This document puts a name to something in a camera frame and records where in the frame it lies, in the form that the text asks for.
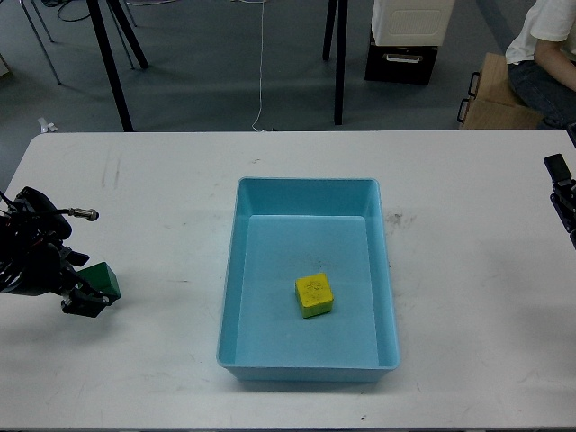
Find black tripod legs left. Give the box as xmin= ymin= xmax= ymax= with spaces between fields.
xmin=86 ymin=0 xmax=149 ymax=132

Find black tripod legs center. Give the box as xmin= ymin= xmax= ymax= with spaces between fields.
xmin=322 ymin=0 xmax=348 ymax=126

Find black tripod legs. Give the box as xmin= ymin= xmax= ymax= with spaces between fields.
xmin=322 ymin=0 xmax=348 ymax=126
xmin=86 ymin=0 xmax=149 ymax=132

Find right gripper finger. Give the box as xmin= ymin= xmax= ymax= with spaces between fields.
xmin=544 ymin=154 xmax=575 ymax=245

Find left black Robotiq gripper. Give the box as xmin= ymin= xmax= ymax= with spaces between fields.
xmin=1 ymin=245 xmax=111 ymax=318

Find green wooden block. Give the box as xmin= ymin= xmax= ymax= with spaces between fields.
xmin=78 ymin=262 xmax=122 ymax=305

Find dark crate with handle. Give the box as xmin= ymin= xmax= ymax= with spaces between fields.
xmin=364 ymin=37 xmax=438 ymax=86

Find grey metal chair legs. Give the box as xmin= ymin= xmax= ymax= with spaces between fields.
xmin=18 ymin=0 xmax=62 ymax=86

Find white plastic appliance box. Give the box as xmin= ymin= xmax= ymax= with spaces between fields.
xmin=371 ymin=0 xmax=455 ymax=47

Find white hanging cable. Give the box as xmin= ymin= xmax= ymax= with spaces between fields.
xmin=251 ymin=0 xmax=276 ymax=133

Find seated person in white shirt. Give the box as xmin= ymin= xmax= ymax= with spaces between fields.
xmin=505 ymin=0 xmax=575 ymax=132

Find light blue plastic bin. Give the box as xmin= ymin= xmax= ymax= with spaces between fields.
xmin=217 ymin=178 xmax=401 ymax=383

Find yellow wooden block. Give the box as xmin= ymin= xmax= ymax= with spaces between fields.
xmin=295 ymin=273 xmax=334 ymax=319

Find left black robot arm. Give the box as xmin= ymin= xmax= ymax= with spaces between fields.
xmin=1 ymin=186 xmax=122 ymax=318

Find cardboard box with handles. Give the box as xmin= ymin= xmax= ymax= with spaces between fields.
xmin=457 ymin=53 xmax=543 ymax=130

